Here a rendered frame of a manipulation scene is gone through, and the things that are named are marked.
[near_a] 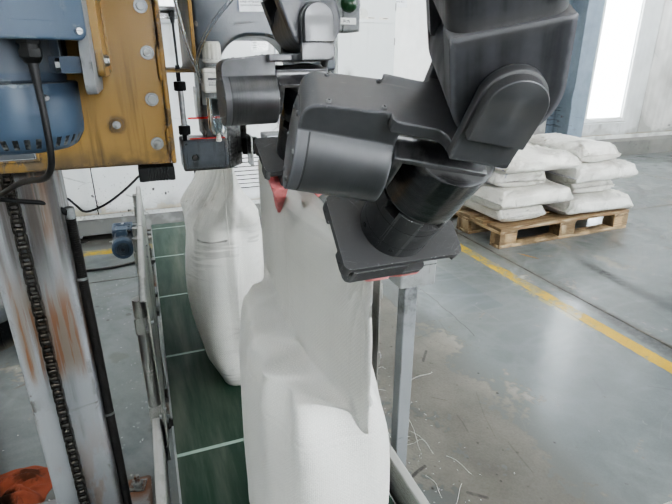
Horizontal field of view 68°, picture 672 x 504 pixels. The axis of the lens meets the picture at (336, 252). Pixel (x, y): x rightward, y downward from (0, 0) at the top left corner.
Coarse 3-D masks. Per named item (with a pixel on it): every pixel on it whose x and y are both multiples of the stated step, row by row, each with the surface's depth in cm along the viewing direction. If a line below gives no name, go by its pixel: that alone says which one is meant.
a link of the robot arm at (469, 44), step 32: (448, 0) 22; (480, 0) 22; (512, 0) 22; (544, 0) 22; (448, 32) 23; (480, 32) 23; (512, 32) 23; (544, 32) 23; (448, 64) 24; (480, 64) 24; (544, 64) 24; (448, 96) 26
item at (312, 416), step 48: (288, 192) 76; (288, 240) 67; (288, 288) 70; (336, 288) 54; (240, 336) 85; (288, 336) 71; (336, 336) 57; (288, 384) 63; (336, 384) 59; (288, 432) 61; (336, 432) 61; (384, 432) 63; (288, 480) 63; (336, 480) 61; (384, 480) 65
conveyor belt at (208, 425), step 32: (160, 224) 264; (160, 256) 221; (160, 288) 190; (192, 320) 167; (192, 352) 149; (192, 384) 134; (224, 384) 134; (192, 416) 122; (224, 416) 122; (192, 448) 112; (224, 448) 112; (192, 480) 103; (224, 480) 103
